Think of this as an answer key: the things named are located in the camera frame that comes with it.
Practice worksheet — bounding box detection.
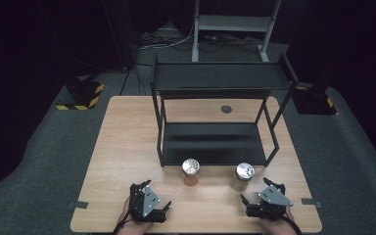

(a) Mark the black yellow striped base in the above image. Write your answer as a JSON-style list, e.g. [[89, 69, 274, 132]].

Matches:
[[55, 77, 106, 112], [292, 81, 338, 116]]

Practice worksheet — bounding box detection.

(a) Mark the person's right hand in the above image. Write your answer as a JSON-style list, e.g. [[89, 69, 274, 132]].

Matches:
[[258, 207, 297, 235]]

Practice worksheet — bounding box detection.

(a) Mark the tin can with brown label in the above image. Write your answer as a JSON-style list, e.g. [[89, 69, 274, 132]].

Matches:
[[180, 158, 201, 187]]

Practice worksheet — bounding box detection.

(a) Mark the person's left hand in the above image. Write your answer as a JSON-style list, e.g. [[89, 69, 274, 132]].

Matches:
[[117, 197, 155, 235]]

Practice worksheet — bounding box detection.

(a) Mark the black metal two-tier rack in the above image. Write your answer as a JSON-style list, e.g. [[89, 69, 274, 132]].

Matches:
[[149, 52, 300, 168]]

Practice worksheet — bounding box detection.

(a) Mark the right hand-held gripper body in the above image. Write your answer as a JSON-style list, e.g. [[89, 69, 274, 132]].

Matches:
[[246, 183, 295, 221]]

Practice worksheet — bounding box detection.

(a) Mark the grey metal stand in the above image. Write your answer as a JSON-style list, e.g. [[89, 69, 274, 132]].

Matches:
[[191, 0, 282, 64]]

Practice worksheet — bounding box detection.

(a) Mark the bundle of floor cables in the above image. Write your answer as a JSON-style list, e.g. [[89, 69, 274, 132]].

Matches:
[[139, 30, 195, 52]]

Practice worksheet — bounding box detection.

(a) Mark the grey tape piece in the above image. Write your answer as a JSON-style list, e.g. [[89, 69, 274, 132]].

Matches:
[[68, 199, 90, 211], [301, 197, 324, 210]]

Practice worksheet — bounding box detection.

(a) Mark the silver tin can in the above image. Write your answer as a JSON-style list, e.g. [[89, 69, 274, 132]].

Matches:
[[230, 162, 256, 193]]

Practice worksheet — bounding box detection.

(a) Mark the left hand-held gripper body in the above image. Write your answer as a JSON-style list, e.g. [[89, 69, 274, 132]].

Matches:
[[128, 183, 168, 225]]

